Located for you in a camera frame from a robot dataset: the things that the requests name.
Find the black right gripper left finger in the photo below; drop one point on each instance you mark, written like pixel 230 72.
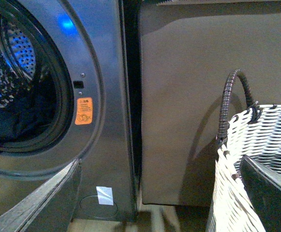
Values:
pixel 50 207

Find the dark grey washing machine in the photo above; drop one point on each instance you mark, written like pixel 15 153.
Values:
pixel 82 43

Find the dark blue garment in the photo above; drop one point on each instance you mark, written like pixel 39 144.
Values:
pixel 26 109

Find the orange warning sticker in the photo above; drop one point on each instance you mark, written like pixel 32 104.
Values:
pixel 84 111

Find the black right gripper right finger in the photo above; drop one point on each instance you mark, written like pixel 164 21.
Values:
pixel 263 187

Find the dark wrapped basket handle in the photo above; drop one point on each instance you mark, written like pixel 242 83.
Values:
pixel 226 100

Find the white woven laundry basket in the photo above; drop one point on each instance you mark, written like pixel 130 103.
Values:
pixel 231 209

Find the silver tape patch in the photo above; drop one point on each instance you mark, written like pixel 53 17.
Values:
pixel 105 195

